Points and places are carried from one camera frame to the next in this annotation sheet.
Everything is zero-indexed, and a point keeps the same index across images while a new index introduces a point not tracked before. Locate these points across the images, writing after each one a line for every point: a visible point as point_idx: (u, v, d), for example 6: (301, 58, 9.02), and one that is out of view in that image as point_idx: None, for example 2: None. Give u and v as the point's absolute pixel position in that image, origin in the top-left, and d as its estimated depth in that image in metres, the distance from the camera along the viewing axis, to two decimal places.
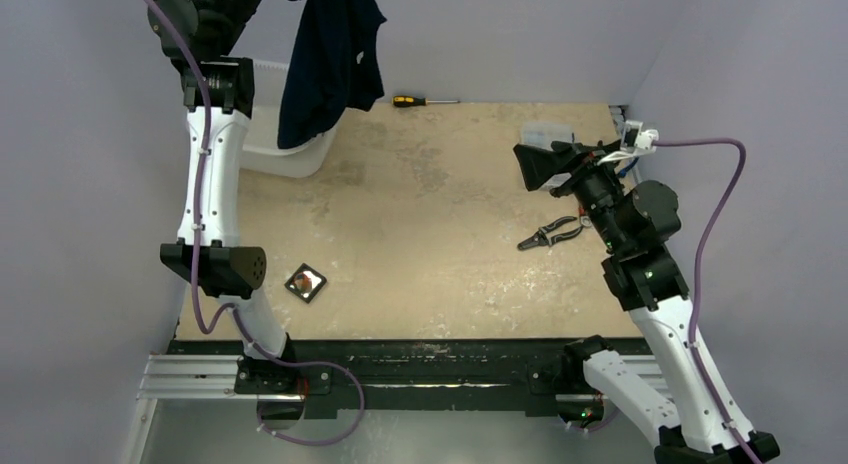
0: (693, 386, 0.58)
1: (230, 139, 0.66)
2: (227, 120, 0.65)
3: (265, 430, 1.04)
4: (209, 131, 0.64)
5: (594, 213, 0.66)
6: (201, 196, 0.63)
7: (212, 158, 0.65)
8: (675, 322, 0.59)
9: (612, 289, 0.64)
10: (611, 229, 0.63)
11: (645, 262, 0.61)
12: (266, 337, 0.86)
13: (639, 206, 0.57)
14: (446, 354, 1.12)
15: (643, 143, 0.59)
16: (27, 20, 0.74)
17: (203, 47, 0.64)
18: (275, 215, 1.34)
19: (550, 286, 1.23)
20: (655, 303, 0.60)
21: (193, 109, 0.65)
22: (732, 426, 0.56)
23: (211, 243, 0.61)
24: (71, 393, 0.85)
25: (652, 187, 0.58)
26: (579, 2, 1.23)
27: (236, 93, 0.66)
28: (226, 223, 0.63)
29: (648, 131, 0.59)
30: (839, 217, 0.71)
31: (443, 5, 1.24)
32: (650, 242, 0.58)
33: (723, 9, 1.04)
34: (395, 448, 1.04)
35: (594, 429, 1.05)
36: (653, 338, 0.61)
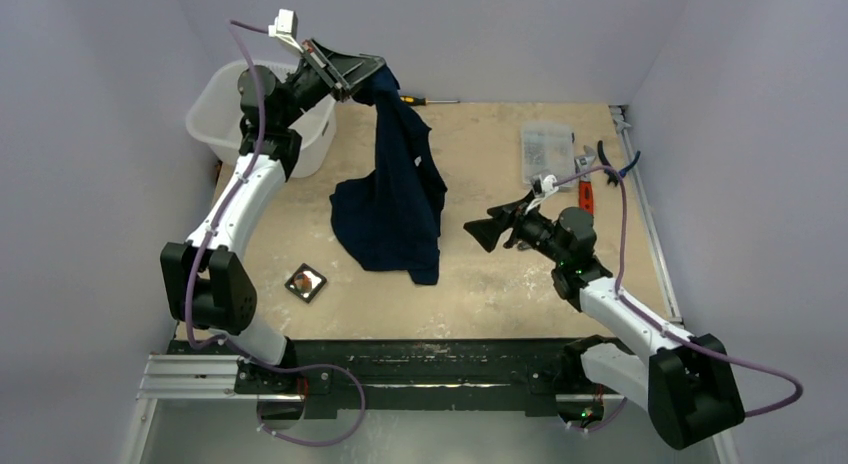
0: (629, 320, 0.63)
1: (268, 179, 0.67)
2: (272, 166, 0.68)
3: (264, 429, 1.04)
4: (253, 165, 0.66)
5: (539, 246, 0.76)
6: (224, 208, 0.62)
7: (246, 185, 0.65)
8: (602, 287, 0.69)
9: (562, 294, 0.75)
10: (555, 252, 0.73)
11: (582, 271, 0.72)
12: (265, 352, 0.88)
13: (565, 225, 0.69)
14: (446, 354, 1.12)
15: (544, 187, 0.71)
16: (23, 21, 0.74)
17: (271, 113, 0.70)
18: (276, 216, 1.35)
19: (550, 286, 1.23)
20: (584, 282, 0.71)
21: (243, 154, 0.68)
22: (669, 332, 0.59)
23: (217, 248, 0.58)
24: (71, 394, 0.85)
25: (572, 211, 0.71)
26: (580, 3, 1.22)
27: (282, 155, 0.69)
28: (237, 238, 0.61)
29: (547, 177, 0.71)
30: (837, 219, 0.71)
31: (443, 6, 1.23)
32: (582, 251, 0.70)
33: (722, 10, 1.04)
34: (395, 448, 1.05)
35: (594, 429, 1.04)
36: (597, 308, 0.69)
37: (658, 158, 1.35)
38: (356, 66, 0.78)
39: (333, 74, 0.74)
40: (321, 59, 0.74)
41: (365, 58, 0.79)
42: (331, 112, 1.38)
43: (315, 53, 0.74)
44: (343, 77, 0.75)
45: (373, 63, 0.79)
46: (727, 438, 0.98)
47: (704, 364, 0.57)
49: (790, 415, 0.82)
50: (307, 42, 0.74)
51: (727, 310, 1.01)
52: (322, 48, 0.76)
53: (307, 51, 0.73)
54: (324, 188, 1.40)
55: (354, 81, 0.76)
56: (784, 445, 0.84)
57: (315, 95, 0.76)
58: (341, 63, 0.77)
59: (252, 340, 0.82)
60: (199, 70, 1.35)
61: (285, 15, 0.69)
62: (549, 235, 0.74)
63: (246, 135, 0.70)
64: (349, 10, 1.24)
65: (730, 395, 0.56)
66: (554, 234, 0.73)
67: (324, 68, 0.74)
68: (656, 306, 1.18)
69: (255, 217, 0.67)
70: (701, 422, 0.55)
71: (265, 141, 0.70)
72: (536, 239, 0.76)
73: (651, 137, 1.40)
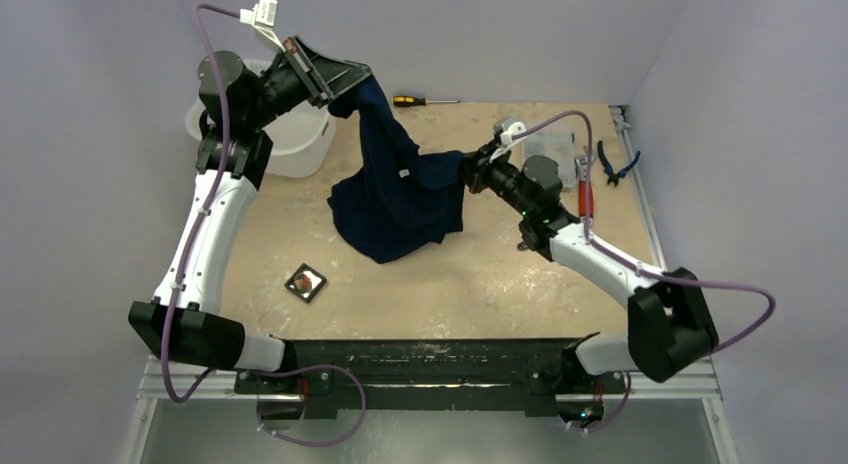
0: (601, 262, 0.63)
1: (233, 203, 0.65)
2: (236, 187, 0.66)
3: (265, 430, 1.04)
4: (213, 193, 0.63)
5: (505, 194, 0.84)
6: (189, 255, 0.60)
7: (210, 219, 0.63)
8: (574, 234, 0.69)
9: (532, 247, 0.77)
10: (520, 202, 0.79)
11: (550, 221, 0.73)
12: (263, 361, 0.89)
13: (531, 175, 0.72)
14: (446, 354, 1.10)
15: (508, 135, 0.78)
16: (26, 24, 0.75)
17: (237, 110, 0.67)
18: (275, 215, 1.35)
19: (550, 286, 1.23)
20: (555, 231, 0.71)
21: (203, 172, 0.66)
22: (642, 270, 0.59)
23: (188, 306, 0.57)
24: (71, 392, 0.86)
25: (539, 160, 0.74)
26: (579, 3, 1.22)
27: (250, 161, 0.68)
28: (209, 286, 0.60)
29: (508, 129, 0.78)
30: (835, 218, 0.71)
31: (442, 7, 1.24)
32: (546, 202, 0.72)
33: (723, 10, 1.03)
34: (396, 448, 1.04)
35: (594, 429, 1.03)
36: (564, 253, 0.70)
37: (658, 158, 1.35)
38: (341, 73, 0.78)
39: (317, 81, 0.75)
40: (304, 62, 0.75)
41: (352, 66, 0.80)
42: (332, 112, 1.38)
43: (298, 53, 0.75)
44: (327, 86, 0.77)
45: (359, 72, 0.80)
46: (728, 438, 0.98)
47: (680, 296, 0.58)
49: (791, 414, 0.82)
50: (290, 43, 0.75)
51: (727, 309, 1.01)
52: (307, 48, 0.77)
53: (289, 51, 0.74)
54: (324, 188, 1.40)
55: (337, 90, 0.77)
56: (785, 445, 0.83)
57: (291, 97, 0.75)
58: (325, 67, 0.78)
59: (249, 357, 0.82)
60: None
61: (267, 6, 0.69)
62: (514, 184, 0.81)
63: (207, 139, 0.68)
64: (348, 10, 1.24)
65: (704, 321, 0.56)
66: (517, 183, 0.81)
67: (307, 72, 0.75)
68: None
69: (227, 247, 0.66)
70: (680, 347, 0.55)
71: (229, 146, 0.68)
72: (501, 187, 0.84)
73: (651, 137, 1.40)
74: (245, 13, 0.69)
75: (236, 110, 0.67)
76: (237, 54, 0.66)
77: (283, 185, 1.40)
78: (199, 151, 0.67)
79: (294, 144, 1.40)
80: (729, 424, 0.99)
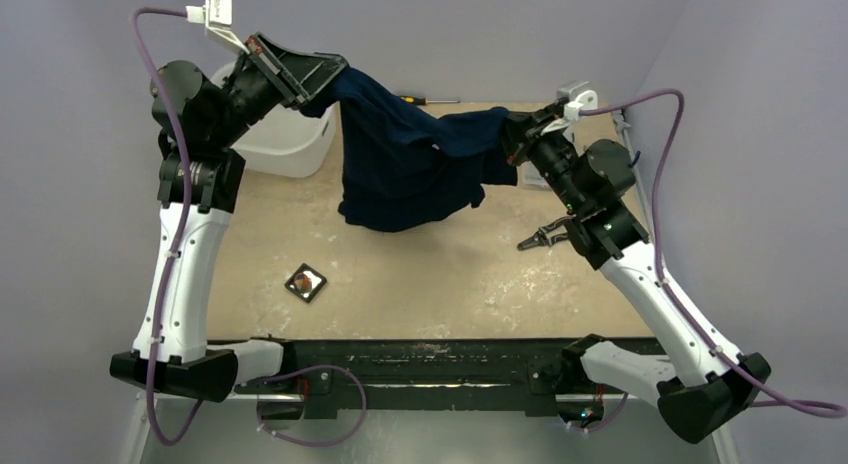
0: (674, 323, 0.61)
1: (203, 240, 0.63)
2: (204, 221, 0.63)
3: (264, 429, 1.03)
4: (180, 234, 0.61)
5: (549, 176, 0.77)
6: (164, 305, 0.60)
7: (181, 261, 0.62)
8: (644, 265, 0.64)
9: (578, 247, 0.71)
10: (569, 193, 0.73)
11: (607, 220, 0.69)
12: (261, 365, 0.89)
13: (598, 167, 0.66)
14: (446, 354, 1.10)
15: (574, 109, 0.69)
16: (26, 24, 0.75)
17: (198, 128, 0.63)
18: (275, 215, 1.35)
19: (550, 286, 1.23)
20: (620, 251, 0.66)
21: (167, 206, 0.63)
22: (719, 351, 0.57)
23: (169, 359, 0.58)
24: (71, 392, 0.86)
25: (605, 151, 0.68)
26: (579, 2, 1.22)
27: (217, 186, 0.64)
28: (189, 333, 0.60)
29: (575, 105, 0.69)
30: (834, 219, 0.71)
31: (442, 7, 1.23)
32: (608, 199, 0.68)
33: (723, 10, 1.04)
34: (396, 448, 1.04)
35: (594, 429, 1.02)
36: (628, 286, 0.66)
37: (658, 158, 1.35)
38: (313, 69, 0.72)
39: (290, 82, 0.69)
40: (273, 63, 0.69)
41: (325, 59, 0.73)
42: (331, 112, 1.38)
43: (264, 54, 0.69)
44: (302, 86, 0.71)
45: (333, 65, 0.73)
46: (728, 437, 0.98)
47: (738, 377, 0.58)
49: (791, 414, 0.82)
50: (253, 42, 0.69)
51: (726, 309, 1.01)
52: (273, 47, 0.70)
53: (255, 53, 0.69)
54: (324, 188, 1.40)
55: (313, 89, 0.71)
56: (784, 444, 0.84)
57: (262, 103, 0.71)
58: (295, 64, 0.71)
59: (247, 373, 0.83)
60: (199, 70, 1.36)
61: (215, 3, 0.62)
62: (564, 168, 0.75)
63: (168, 163, 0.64)
64: (349, 9, 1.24)
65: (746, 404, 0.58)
66: (569, 168, 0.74)
67: (277, 74, 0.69)
68: None
69: (205, 282, 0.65)
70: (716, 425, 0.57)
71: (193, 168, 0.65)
72: (549, 168, 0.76)
73: (651, 137, 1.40)
74: (194, 8, 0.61)
75: (197, 128, 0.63)
76: (194, 66, 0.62)
77: (283, 185, 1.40)
78: (161, 179, 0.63)
79: (295, 145, 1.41)
80: (730, 424, 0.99)
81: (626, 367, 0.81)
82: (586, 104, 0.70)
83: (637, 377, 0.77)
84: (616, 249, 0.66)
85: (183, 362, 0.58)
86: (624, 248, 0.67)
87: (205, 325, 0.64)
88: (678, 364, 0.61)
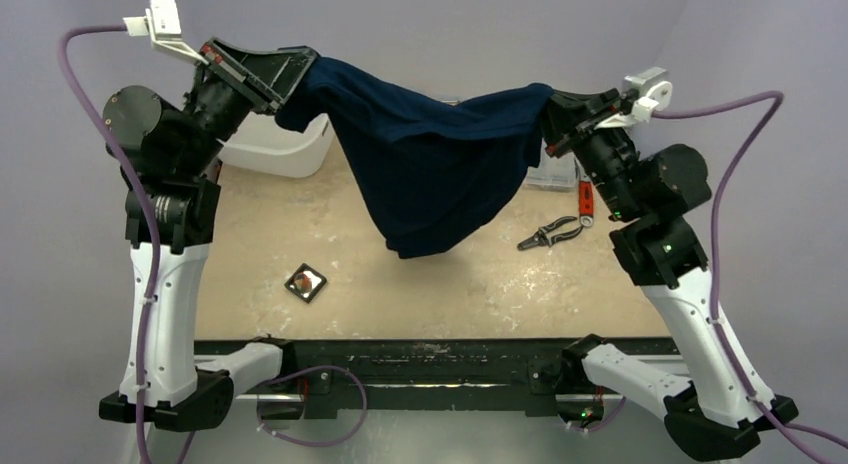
0: (717, 365, 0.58)
1: (181, 279, 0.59)
2: (177, 261, 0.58)
3: (264, 429, 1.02)
4: (155, 279, 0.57)
5: (597, 176, 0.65)
6: (147, 349, 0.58)
7: (158, 304, 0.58)
8: (697, 298, 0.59)
9: (624, 262, 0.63)
10: (621, 199, 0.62)
11: (665, 237, 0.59)
12: (262, 366, 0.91)
13: (670, 181, 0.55)
14: (446, 354, 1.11)
15: (644, 111, 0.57)
16: (30, 24, 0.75)
17: (161, 158, 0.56)
18: (275, 215, 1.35)
19: (550, 286, 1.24)
20: (676, 281, 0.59)
21: (137, 245, 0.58)
22: (757, 400, 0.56)
23: (158, 403, 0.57)
24: (70, 391, 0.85)
25: (678, 157, 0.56)
26: (579, 2, 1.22)
27: (187, 220, 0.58)
28: (177, 375, 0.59)
29: (647, 106, 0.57)
30: (836, 215, 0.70)
31: (442, 6, 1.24)
32: (671, 215, 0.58)
33: (724, 11, 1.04)
34: (396, 448, 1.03)
35: (594, 429, 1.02)
36: (673, 315, 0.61)
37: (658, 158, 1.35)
38: (282, 67, 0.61)
39: (259, 88, 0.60)
40: (235, 70, 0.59)
41: (292, 54, 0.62)
42: None
43: (224, 61, 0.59)
44: (274, 90, 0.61)
45: (302, 59, 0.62)
46: None
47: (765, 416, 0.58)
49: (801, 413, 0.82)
50: (210, 49, 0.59)
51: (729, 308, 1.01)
52: (233, 49, 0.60)
53: (214, 61, 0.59)
54: (323, 188, 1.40)
55: (287, 92, 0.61)
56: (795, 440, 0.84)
57: (232, 115, 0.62)
58: (261, 65, 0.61)
59: (246, 382, 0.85)
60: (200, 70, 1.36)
61: (157, 10, 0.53)
62: (620, 168, 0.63)
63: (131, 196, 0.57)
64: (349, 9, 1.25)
65: None
66: (625, 169, 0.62)
67: (243, 80, 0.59)
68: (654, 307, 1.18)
69: (190, 316, 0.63)
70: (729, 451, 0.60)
71: (161, 200, 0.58)
72: (598, 167, 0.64)
73: (651, 137, 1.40)
74: (133, 18, 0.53)
75: (160, 157, 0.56)
76: (152, 91, 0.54)
77: (283, 185, 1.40)
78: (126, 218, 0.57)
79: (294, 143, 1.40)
80: None
81: (623, 372, 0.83)
82: (659, 99, 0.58)
83: (635, 384, 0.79)
84: (672, 277, 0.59)
85: (172, 406, 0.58)
86: (679, 276, 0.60)
87: (193, 360, 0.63)
88: (703, 389, 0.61)
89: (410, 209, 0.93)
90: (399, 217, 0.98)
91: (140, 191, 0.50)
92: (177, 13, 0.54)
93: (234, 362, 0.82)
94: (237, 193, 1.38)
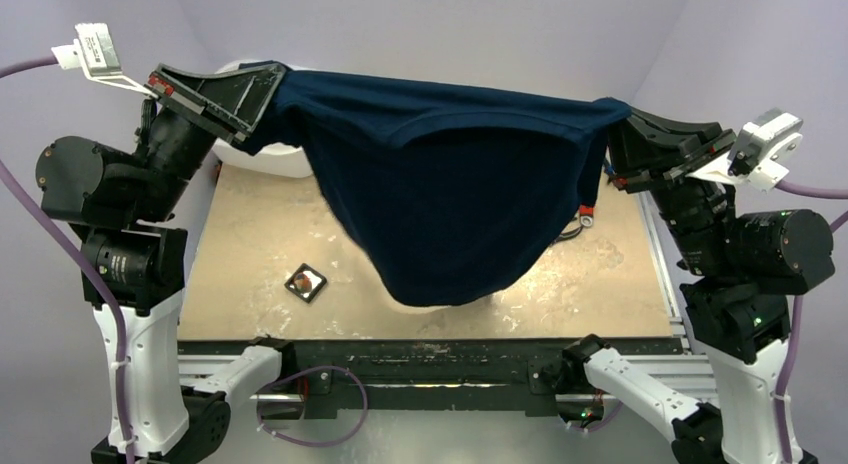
0: (761, 433, 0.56)
1: (153, 338, 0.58)
2: (145, 323, 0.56)
3: (264, 429, 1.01)
4: (124, 346, 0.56)
5: (682, 227, 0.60)
6: (127, 407, 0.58)
7: (133, 363, 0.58)
8: (768, 371, 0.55)
9: (695, 320, 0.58)
10: (706, 256, 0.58)
11: (756, 306, 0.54)
12: (259, 373, 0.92)
13: (794, 260, 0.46)
14: (446, 354, 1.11)
15: (770, 184, 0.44)
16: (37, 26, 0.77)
17: (113, 212, 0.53)
18: (275, 215, 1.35)
19: (551, 286, 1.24)
20: (754, 356, 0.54)
21: (99, 309, 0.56)
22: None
23: (148, 454, 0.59)
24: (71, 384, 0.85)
25: (803, 226, 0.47)
26: (579, 0, 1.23)
27: (150, 276, 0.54)
28: (164, 425, 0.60)
29: (775, 178, 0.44)
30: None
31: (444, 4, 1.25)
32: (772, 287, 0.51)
33: (723, 14, 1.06)
34: (396, 449, 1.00)
35: (594, 429, 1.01)
36: (734, 379, 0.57)
37: None
38: (245, 89, 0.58)
39: (221, 117, 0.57)
40: (191, 101, 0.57)
41: (256, 72, 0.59)
42: None
43: (177, 92, 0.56)
44: (238, 117, 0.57)
45: (267, 77, 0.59)
46: None
47: None
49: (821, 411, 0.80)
50: (161, 81, 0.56)
51: None
52: (187, 77, 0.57)
53: (167, 94, 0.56)
54: None
55: (254, 116, 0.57)
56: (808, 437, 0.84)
57: (193, 151, 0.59)
58: (222, 91, 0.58)
59: (243, 392, 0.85)
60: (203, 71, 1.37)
61: (86, 41, 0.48)
62: (711, 221, 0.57)
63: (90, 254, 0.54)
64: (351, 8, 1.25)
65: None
66: (718, 223, 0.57)
67: (203, 111, 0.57)
68: (654, 307, 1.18)
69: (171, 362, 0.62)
70: None
71: (116, 256, 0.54)
72: (684, 219, 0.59)
73: None
74: (61, 53, 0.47)
75: (112, 212, 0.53)
76: (93, 144, 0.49)
77: (283, 186, 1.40)
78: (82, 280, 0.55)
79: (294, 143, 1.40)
80: None
81: (627, 385, 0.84)
82: (780, 156, 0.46)
83: (643, 401, 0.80)
84: (752, 354, 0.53)
85: (163, 455, 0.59)
86: (759, 350, 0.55)
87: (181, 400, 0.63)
88: (734, 438, 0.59)
89: (432, 237, 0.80)
90: (410, 253, 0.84)
91: (88, 270, 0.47)
92: (111, 42, 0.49)
93: (234, 375, 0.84)
94: (238, 193, 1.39)
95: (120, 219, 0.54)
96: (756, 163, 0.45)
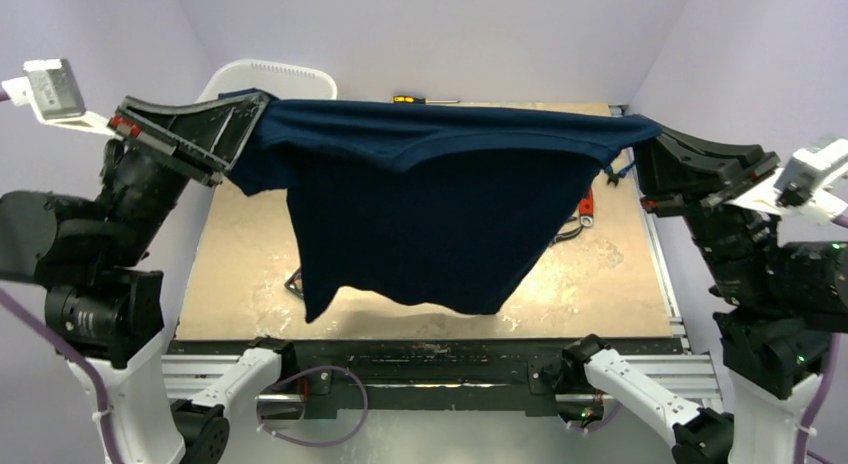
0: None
1: (135, 383, 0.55)
2: (120, 372, 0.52)
3: (264, 429, 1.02)
4: (104, 396, 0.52)
5: (718, 256, 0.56)
6: (116, 449, 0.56)
7: (116, 411, 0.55)
8: (796, 405, 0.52)
9: (731, 350, 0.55)
10: (743, 286, 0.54)
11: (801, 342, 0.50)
12: (260, 375, 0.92)
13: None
14: (446, 354, 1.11)
15: (826, 218, 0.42)
16: (34, 26, 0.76)
17: (75, 268, 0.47)
18: (275, 215, 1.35)
19: (551, 286, 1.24)
20: (789, 390, 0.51)
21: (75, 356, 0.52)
22: None
23: None
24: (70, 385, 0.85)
25: None
26: (579, 0, 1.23)
27: (121, 328, 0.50)
28: (158, 457, 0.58)
29: (833, 213, 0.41)
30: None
31: (443, 3, 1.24)
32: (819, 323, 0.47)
33: (725, 12, 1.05)
34: (396, 449, 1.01)
35: (594, 429, 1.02)
36: (761, 408, 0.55)
37: None
38: (222, 124, 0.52)
39: (194, 156, 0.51)
40: (162, 142, 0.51)
41: (235, 103, 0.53)
42: None
43: (146, 132, 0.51)
44: (213, 156, 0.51)
45: (248, 109, 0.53)
46: None
47: None
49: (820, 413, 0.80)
50: (125, 122, 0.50)
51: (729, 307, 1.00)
52: (157, 114, 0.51)
53: (132, 137, 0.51)
54: None
55: (231, 153, 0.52)
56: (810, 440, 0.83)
57: (164, 193, 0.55)
58: (196, 126, 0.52)
59: (244, 394, 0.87)
60: (201, 71, 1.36)
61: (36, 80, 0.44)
62: (750, 249, 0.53)
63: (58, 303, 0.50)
64: (351, 7, 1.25)
65: None
66: (757, 253, 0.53)
67: (175, 151, 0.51)
68: (655, 308, 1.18)
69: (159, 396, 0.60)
70: None
71: (83, 310, 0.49)
72: (722, 248, 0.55)
73: None
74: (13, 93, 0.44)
75: (73, 268, 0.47)
76: (44, 198, 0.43)
77: None
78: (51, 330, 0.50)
79: None
80: None
81: (627, 386, 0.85)
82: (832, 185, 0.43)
83: (644, 403, 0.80)
84: (789, 389, 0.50)
85: None
86: (794, 384, 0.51)
87: (174, 425, 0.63)
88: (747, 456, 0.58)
89: (432, 245, 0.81)
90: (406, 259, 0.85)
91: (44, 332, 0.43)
92: (67, 81, 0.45)
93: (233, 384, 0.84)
94: (237, 193, 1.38)
95: (84, 273, 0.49)
96: (811, 195, 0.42)
